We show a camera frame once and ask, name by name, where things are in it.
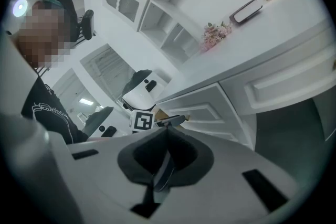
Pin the pink flower bouquet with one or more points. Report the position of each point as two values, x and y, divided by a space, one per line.
215 35

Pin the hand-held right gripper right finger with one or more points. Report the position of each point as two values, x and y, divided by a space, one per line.
223 186

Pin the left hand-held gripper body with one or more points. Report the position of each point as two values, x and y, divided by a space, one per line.
141 120

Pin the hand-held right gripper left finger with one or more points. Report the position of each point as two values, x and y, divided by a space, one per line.
105 178

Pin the black head-worn camera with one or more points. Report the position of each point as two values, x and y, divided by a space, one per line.
86 23

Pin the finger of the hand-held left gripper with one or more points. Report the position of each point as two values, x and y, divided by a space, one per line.
176 121

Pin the person's head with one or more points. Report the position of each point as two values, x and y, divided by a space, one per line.
42 34

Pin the rectangular ceiling light panel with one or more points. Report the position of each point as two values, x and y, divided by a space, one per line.
85 101

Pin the arched glass cabinet door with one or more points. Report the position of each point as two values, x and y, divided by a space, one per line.
123 4

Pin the round ceiling light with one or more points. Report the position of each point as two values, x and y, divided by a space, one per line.
20 7

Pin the white ceiling vent grille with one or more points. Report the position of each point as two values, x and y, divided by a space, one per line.
110 73

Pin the white hutch shelf unit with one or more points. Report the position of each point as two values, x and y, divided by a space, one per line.
168 15

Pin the black white rectangular device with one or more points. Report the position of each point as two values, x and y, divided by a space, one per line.
245 13

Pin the wide white desk drawer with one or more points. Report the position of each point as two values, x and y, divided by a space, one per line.
288 81

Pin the white desk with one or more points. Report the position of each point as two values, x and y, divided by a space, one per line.
262 39

